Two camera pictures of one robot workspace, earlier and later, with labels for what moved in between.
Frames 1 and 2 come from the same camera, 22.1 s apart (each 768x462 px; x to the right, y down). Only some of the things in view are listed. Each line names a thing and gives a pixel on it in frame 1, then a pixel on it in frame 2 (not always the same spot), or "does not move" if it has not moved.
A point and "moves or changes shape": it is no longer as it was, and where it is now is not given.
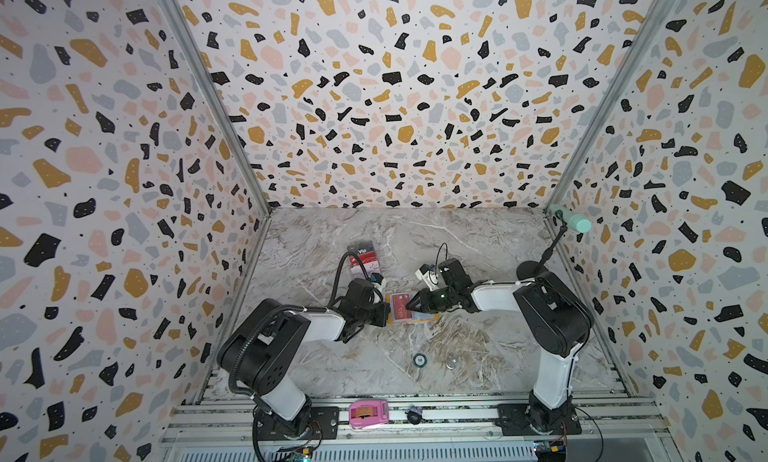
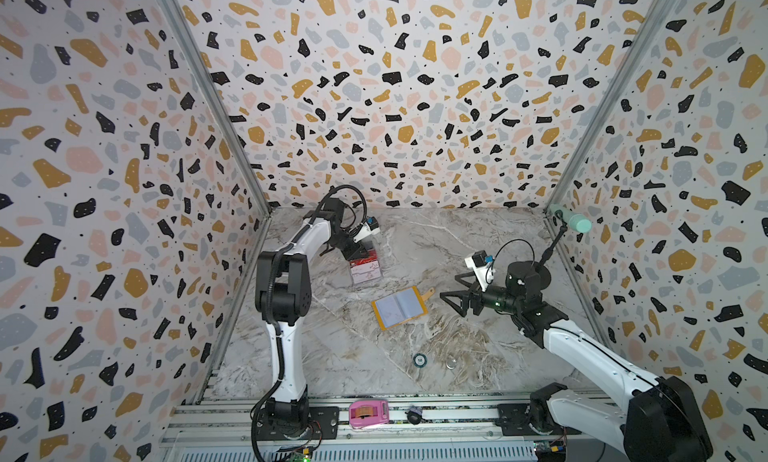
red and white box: x=369 y=259 does not move
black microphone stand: x=531 y=268 does not move
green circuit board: x=304 y=456 does not move
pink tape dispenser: x=368 y=413 does not move
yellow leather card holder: x=400 y=314 moves or changes shape
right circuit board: x=550 y=450 does not move
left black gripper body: x=374 y=315 → x=347 y=244
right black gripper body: x=429 y=300 → x=475 y=298
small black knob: x=414 y=415 does not move
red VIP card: x=399 y=307 → x=371 y=256
